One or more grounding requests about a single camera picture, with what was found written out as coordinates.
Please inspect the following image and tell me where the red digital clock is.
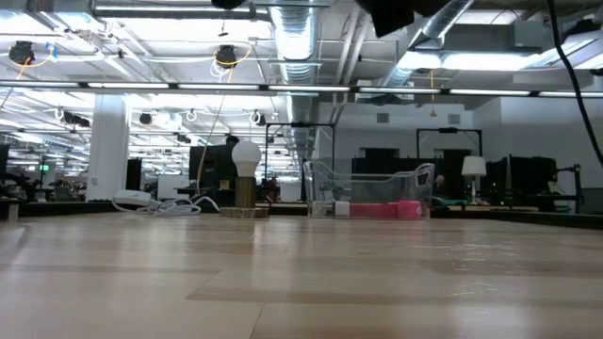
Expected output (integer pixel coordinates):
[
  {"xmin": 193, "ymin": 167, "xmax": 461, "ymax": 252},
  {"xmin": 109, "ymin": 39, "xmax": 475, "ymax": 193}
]
[{"xmin": 349, "ymin": 202, "xmax": 399, "ymax": 219}]

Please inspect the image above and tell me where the white power adapter with cable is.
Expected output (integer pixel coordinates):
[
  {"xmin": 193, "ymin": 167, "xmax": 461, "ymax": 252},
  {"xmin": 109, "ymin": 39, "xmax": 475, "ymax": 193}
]
[{"xmin": 111, "ymin": 188, "xmax": 221, "ymax": 218}]

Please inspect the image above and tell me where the clear plastic bin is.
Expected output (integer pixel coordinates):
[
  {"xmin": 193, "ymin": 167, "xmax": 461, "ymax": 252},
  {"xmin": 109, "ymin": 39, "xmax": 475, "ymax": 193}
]
[{"xmin": 303, "ymin": 160, "xmax": 435, "ymax": 220}]

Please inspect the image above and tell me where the white cabinet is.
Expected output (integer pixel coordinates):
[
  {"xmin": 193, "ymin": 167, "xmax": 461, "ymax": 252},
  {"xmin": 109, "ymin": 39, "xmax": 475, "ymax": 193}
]
[{"xmin": 157, "ymin": 174, "xmax": 189, "ymax": 202}]

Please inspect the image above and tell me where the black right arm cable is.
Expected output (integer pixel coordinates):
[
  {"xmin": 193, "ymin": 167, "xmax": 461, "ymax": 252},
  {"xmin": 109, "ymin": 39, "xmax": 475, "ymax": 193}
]
[{"xmin": 546, "ymin": 0, "xmax": 603, "ymax": 167}]

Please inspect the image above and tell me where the silver round duct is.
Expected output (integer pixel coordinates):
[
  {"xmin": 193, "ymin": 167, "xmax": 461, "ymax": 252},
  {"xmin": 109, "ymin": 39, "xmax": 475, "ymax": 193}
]
[
  {"xmin": 376, "ymin": 0, "xmax": 475, "ymax": 90},
  {"xmin": 270, "ymin": 0, "xmax": 322, "ymax": 86}
]

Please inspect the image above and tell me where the black aluminium frame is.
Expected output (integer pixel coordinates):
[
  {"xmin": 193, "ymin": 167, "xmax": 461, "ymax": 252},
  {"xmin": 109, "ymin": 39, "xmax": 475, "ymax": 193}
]
[{"xmin": 0, "ymin": 200, "xmax": 603, "ymax": 232}]

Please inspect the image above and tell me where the black gantry frame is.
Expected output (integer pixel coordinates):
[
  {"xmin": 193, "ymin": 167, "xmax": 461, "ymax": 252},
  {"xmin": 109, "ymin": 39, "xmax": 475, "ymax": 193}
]
[{"xmin": 416, "ymin": 126, "xmax": 484, "ymax": 166}]

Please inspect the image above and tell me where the white shade table lamp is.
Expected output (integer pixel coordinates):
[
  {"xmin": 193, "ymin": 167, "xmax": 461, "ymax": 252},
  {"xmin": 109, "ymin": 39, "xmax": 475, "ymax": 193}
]
[{"xmin": 460, "ymin": 155, "xmax": 488, "ymax": 206}]

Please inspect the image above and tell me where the long ceiling light strip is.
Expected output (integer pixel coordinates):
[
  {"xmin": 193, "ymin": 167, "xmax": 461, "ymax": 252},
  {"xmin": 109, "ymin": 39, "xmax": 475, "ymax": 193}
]
[{"xmin": 0, "ymin": 80, "xmax": 603, "ymax": 99}]

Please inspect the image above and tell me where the white pillar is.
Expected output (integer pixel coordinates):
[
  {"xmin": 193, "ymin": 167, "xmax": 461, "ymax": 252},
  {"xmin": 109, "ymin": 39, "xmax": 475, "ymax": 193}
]
[{"xmin": 87, "ymin": 93, "xmax": 130, "ymax": 202}]

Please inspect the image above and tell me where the black equipment rack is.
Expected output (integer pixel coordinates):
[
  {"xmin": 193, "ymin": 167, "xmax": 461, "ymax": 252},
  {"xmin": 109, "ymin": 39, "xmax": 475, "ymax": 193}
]
[{"xmin": 487, "ymin": 154, "xmax": 585, "ymax": 214}]

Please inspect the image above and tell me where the black ceiling cable reel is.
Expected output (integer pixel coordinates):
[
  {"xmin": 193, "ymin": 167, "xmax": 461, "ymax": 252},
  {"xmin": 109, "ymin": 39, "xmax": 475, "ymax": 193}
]
[
  {"xmin": 214, "ymin": 44, "xmax": 239, "ymax": 70},
  {"xmin": 8, "ymin": 40, "xmax": 37, "ymax": 66}
]

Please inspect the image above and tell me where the white bulb on wooden base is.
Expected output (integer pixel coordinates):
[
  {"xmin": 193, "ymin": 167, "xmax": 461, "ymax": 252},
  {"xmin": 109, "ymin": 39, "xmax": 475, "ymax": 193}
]
[{"xmin": 219, "ymin": 139, "xmax": 269, "ymax": 219}]

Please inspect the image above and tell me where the black monitor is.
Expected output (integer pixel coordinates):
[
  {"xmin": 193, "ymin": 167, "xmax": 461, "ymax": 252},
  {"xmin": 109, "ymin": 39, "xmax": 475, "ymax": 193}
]
[{"xmin": 187, "ymin": 144, "xmax": 236, "ymax": 195}]

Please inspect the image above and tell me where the grey rectangular duct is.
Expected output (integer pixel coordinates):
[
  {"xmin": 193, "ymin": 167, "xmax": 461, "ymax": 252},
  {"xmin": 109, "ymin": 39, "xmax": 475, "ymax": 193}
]
[{"xmin": 442, "ymin": 21, "xmax": 552, "ymax": 53}]

